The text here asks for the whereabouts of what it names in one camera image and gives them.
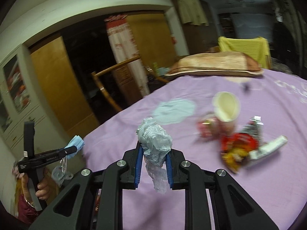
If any grey plastic bag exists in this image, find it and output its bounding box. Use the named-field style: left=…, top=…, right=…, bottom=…
left=136, top=117, right=172, bottom=194

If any blue face mask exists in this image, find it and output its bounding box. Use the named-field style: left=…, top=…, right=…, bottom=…
left=65, top=135, right=85, bottom=174

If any red snack bag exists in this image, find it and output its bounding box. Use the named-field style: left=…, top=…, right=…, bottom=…
left=221, top=115, right=263, bottom=173

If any white paper cup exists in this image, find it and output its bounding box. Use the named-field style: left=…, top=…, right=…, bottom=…
left=212, top=91, right=241, bottom=135

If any small white grey box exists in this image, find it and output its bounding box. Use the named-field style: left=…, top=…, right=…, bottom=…
left=248, top=135, right=288, bottom=163

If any maroon sleeve forearm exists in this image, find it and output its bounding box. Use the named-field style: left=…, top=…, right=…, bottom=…
left=15, top=180, right=41, bottom=226

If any person's left hand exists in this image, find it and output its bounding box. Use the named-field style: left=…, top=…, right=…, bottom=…
left=21, top=169, right=50, bottom=203

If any white plastic bag on floor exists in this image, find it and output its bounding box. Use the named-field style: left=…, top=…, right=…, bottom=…
left=51, top=166, right=73, bottom=187

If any purple bed sheet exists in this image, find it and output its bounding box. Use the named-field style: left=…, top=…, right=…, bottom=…
left=83, top=70, right=306, bottom=229

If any wooden armchair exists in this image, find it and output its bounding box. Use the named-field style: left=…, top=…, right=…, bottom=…
left=90, top=54, right=169, bottom=113

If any tan brown pillow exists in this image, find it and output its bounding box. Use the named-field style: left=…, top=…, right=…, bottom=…
left=165, top=51, right=263, bottom=77

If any red white floral curtain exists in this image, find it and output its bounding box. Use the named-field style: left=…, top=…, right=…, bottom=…
left=105, top=15, right=150, bottom=96

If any dark wooden wardrobe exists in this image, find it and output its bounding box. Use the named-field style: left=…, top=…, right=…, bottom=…
left=171, top=0, right=219, bottom=55

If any yellow cloth covered chair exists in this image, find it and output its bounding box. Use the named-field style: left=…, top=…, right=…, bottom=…
left=218, top=36, right=272, bottom=70

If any beige hanging jacket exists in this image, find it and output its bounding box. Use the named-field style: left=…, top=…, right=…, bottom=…
left=177, top=0, right=209, bottom=26

